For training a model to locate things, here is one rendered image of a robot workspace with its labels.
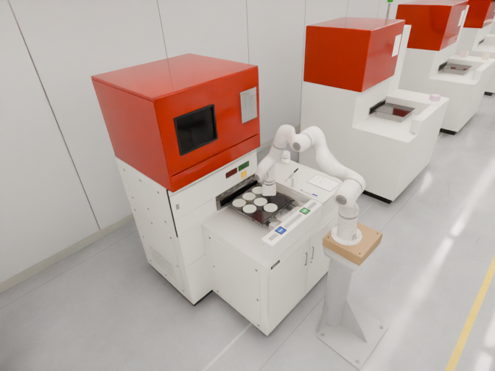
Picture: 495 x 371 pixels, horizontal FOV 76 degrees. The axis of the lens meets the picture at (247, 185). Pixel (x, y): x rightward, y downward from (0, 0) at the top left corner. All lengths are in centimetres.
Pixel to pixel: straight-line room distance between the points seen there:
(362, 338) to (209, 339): 115
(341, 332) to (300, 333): 31
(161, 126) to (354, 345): 205
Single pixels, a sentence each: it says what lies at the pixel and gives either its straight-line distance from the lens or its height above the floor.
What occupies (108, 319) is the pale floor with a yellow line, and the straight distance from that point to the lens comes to 308.
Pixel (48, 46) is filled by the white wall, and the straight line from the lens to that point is 315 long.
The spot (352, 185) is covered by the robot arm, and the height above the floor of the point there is 131.
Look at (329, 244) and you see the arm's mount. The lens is 214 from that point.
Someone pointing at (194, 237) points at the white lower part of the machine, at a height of 74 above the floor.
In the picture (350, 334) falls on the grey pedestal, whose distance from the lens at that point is 278.
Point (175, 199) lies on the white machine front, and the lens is 211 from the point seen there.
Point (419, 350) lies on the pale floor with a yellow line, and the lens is 289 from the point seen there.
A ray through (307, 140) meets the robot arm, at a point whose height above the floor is 153.
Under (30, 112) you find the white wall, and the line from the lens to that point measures 318.
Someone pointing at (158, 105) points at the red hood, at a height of 177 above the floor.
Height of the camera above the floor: 233
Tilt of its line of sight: 34 degrees down
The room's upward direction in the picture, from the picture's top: 3 degrees counter-clockwise
